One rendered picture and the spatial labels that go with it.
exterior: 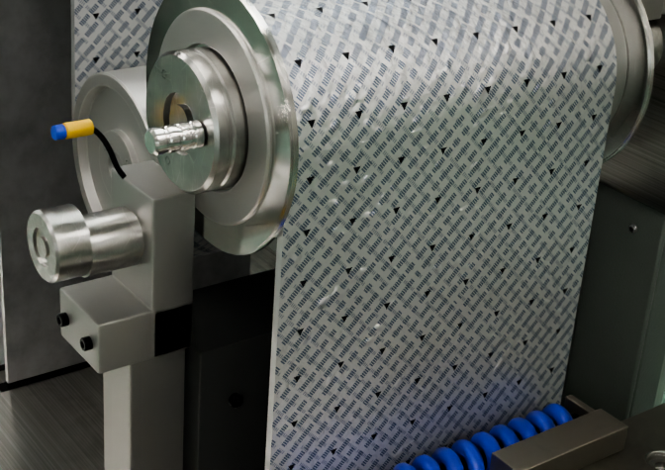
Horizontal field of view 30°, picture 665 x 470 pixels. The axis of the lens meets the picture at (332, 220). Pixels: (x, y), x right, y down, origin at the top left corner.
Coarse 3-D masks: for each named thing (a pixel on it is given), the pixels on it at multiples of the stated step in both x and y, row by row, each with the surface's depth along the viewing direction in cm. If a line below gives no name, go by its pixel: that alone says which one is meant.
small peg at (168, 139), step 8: (152, 128) 61; (160, 128) 61; (168, 128) 61; (176, 128) 61; (184, 128) 61; (192, 128) 62; (200, 128) 62; (144, 136) 61; (152, 136) 60; (160, 136) 60; (168, 136) 61; (176, 136) 61; (184, 136) 61; (192, 136) 61; (200, 136) 62; (152, 144) 61; (160, 144) 60; (168, 144) 61; (176, 144) 61; (184, 144) 61; (192, 144) 62; (200, 144) 62; (152, 152) 61; (160, 152) 61; (168, 152) 61
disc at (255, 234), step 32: (192, 0) 64; (224, 0) 62; (160, 32) 68; (256, 32) 60; (256, 64) 60; (288, 96) 59; (288, 128) 59; (288, 160) 60; (288, 192) 61; (256, 224) 64
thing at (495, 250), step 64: (512, 192) 72; (576, 192) 75; (320, 256) 65; (384, 256) 68; (448, 256) 71; (512, 256) 74; (576, 256) 78; (320, 320) 67; (384, 320) 70; (448, 320) 73; (512, 320) 77; (320, 384) 69; (384, 384) 72; (448, 384) 75; (512, 384) 79; (320, 448) 71; (384, 448) 74
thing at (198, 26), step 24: (600, 0) 74; (192, 24) 64; (216, 24) 62; (168, 48) 67; (216, 48) 63; (240, 48) 61; (624, 48) 74; (240, 72) 61; (624, 72) 75; (264, 96) 60; (264, 120) 60; (264, 144) 61; (264, 168) 61; (216, 192) 66; (240, 192) 64; (264, 192) 62; (216, 216) 66; (240, 216) 64
